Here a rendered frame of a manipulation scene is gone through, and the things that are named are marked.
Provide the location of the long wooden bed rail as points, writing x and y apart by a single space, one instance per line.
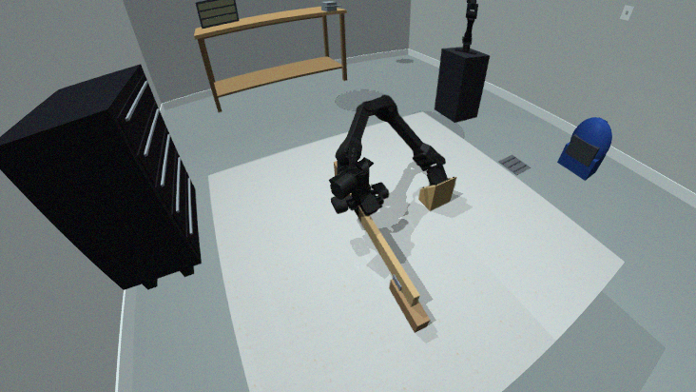
389 258

